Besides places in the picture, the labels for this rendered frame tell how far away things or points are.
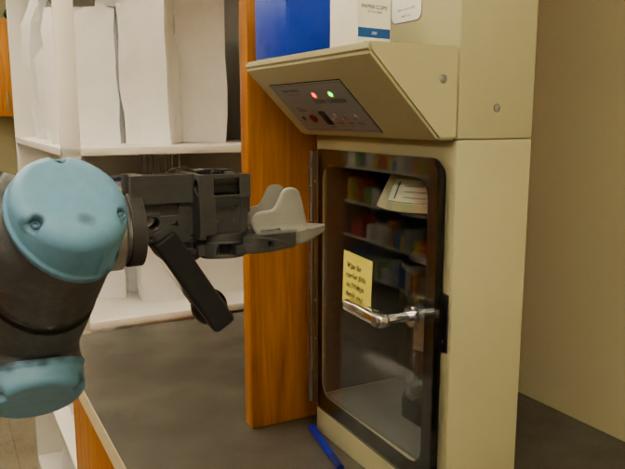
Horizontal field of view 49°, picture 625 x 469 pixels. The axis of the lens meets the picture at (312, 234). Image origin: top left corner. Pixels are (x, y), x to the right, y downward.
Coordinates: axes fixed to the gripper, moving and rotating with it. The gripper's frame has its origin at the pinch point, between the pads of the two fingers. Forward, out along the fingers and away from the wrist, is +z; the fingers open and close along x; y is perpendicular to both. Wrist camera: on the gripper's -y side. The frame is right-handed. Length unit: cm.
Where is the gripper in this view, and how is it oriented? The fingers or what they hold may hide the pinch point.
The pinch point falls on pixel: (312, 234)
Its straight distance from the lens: 74.5
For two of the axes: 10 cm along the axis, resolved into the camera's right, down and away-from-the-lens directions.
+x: -4.8, -1.5, 8.7
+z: 8.8, -0.8, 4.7
